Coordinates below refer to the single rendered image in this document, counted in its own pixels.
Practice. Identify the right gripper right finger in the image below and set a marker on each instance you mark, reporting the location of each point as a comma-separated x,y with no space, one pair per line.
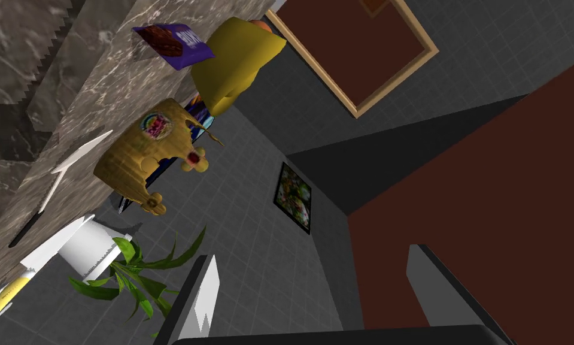
435,292

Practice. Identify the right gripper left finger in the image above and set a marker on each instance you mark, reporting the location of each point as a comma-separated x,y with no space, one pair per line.
201,301

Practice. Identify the green plant in white pot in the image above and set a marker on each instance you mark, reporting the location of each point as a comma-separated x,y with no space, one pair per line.
93,249

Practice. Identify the woven basket with flowers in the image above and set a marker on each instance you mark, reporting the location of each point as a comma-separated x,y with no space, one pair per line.
140,148

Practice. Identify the blue box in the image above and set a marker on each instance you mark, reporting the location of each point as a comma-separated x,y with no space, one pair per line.
201,117

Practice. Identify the yellow rounded container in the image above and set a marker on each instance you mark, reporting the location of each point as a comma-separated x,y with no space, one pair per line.
234,67

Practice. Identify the purple snack bag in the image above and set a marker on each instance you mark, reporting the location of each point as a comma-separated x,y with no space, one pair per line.
179,44

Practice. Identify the dark brown tan-framed door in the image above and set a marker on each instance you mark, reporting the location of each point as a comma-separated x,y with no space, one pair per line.
349,48

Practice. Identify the orange round object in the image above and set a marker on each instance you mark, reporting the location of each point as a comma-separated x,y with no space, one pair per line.
262,25

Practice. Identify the black framed wall picture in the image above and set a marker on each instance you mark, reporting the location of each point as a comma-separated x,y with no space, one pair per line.
294,197

